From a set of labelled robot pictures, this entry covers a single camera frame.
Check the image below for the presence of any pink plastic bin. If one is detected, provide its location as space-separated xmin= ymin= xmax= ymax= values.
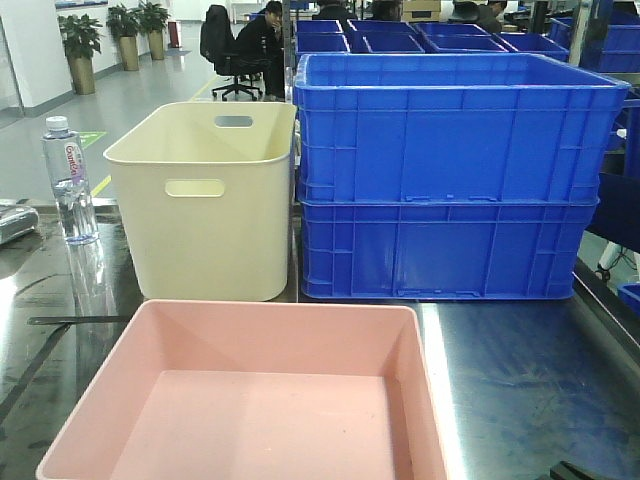
xmin=36 ymin=300 xmax=454 ymax=479

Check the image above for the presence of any lower blue stacking crate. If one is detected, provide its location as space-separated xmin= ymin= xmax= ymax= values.
xmin=300 ymin=199 xmax=598 ymax=300

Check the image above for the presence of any blue stacking crate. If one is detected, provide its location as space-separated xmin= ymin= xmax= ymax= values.
xmin=300 ymin=199 xmax=598 ymax=300
xmin=294 ymin=53 xmax=629 ymax=203

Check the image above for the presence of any upper blue stacking crate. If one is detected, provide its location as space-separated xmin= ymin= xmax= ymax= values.
xmin=294 ymin=53 xmax=629 ymax=203

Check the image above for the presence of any cream plastic basket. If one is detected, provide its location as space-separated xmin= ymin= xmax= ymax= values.
xmin=104 ymin=102 xmax=296 ymax=301

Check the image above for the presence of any seated person in black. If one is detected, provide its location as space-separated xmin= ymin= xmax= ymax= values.
xmin=236 ymin=1 xmax=285 ymax=100

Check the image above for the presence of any black office chair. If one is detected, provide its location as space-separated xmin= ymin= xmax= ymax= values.
xmin=200 ymin=4 xmax=268 ymax=101

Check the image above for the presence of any clear water bottle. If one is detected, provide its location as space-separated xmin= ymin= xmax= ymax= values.
xmin=42 ymin=116 xmax=99 ymax=245

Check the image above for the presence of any white power strip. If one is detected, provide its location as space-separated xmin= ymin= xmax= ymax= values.
xmin=1 ymin=203 xmax=39 ymax=245

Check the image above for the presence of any potted plant in gold pot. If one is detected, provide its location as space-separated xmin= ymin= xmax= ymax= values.
xmin=57 ymin=14 xmax=102 ymax=95

